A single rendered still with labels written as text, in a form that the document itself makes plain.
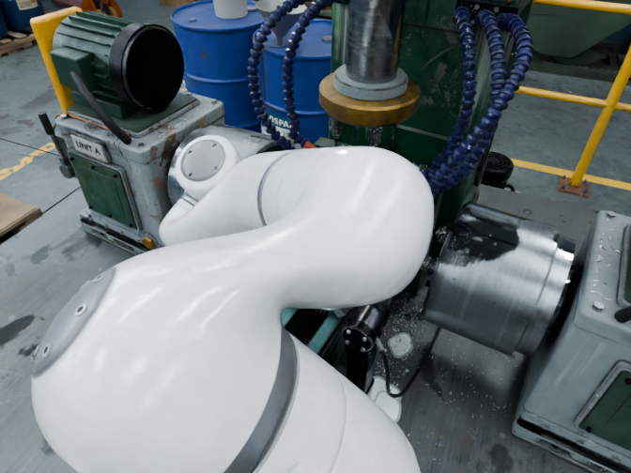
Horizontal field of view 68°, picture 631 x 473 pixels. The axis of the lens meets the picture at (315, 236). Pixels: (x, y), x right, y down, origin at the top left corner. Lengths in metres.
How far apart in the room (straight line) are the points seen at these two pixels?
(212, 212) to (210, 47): 2.32
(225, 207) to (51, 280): 0.92
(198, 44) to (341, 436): 2.68
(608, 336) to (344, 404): 0.61
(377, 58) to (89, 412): 0.71
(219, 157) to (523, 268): 0.51
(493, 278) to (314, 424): 0.64
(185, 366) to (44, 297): 1.16
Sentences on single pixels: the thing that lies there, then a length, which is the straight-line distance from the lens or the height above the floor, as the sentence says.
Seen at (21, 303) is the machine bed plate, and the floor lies 0.80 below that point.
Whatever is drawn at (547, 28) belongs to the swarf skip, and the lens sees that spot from 4.92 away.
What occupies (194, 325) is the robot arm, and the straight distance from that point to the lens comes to 0.19.
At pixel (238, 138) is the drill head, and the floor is 1.16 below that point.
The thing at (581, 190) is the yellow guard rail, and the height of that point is 0.01.
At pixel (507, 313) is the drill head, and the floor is 1.08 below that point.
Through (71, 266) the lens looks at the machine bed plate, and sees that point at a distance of 1.39.
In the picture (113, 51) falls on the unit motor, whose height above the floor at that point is 1.33.
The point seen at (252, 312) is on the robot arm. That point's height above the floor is 1.52.
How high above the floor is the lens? 1.68
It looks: 41 degrees down
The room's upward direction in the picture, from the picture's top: 1 degrees clockwise
